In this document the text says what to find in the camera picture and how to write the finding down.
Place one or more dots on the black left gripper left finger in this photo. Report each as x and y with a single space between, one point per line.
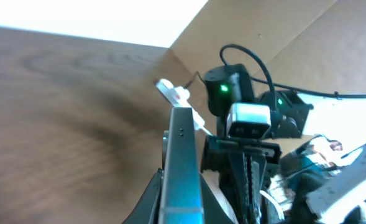
147 208

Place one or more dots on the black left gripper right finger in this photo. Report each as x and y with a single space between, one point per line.
213 212

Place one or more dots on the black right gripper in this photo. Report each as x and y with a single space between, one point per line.
215 158

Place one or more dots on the Galaxy S25 Ultra smartphone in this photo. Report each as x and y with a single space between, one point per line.
181 199

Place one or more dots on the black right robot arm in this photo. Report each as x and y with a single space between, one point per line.
328 201

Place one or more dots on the white power strip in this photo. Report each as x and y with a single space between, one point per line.
178 96

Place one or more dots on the brown cardboard box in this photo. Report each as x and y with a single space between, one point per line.
317 45

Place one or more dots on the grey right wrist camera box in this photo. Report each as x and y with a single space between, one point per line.
248 120

